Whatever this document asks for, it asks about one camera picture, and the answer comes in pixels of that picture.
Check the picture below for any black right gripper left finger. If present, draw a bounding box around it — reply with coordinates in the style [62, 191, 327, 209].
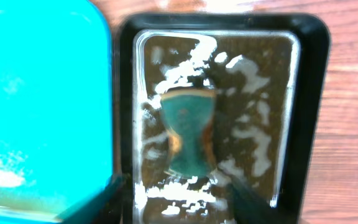
[58, 175, 126, 224]

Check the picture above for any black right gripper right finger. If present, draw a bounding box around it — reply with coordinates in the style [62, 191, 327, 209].
[228, 177, 287, 224]

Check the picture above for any green yellow sponge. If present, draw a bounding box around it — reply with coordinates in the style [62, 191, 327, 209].
[160, 88, 216, 179]

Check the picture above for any teal serving tray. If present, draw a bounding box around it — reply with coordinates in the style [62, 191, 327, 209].
[0, 0, 112, 223]

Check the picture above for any black water tray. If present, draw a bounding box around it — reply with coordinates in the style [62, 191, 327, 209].
[113, 13, 330, 223]

